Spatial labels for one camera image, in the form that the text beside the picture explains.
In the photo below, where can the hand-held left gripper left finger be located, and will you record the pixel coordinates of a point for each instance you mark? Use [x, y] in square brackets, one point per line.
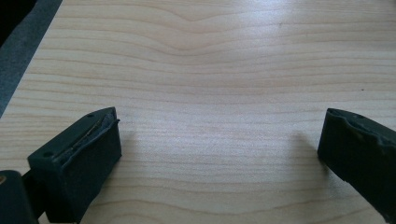
[74, 168]

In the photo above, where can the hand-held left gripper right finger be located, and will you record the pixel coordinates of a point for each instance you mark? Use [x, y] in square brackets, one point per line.
[364, 158]

